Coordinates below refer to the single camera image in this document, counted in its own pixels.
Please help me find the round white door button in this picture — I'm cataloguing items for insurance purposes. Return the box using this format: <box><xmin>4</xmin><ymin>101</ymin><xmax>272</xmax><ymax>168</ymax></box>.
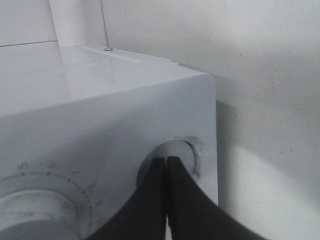
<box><xmin>136</xmin><ymin>139</ymin><xmax>201</xmax><ymax>188</ymax></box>

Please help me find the white microwave knob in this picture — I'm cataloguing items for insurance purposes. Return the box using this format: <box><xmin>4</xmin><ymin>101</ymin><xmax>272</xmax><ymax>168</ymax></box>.
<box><xmin>0</xmin><ymin>189</ymin><xmax>83</xmax><ymax>240</ymax></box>

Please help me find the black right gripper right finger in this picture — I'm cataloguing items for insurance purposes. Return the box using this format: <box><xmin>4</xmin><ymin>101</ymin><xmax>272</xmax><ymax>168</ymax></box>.
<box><xmin>166</xmin><ymin>156</ymin><xmax>264</xmax><ymax>240</ymax></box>

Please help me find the white microwave oven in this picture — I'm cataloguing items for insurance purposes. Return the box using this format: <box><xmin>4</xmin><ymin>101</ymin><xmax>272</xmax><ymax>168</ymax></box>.
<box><xmin>0</xmin><ymin>42</ymin><xmax>218</xmax><ymax>240</ymax></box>

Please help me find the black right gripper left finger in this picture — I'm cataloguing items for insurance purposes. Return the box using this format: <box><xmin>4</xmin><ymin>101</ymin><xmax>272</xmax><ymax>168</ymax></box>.
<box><xmin>87</xmin><ymin>158</ymin><xmax>167</xmax><ymax>240</ymax></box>

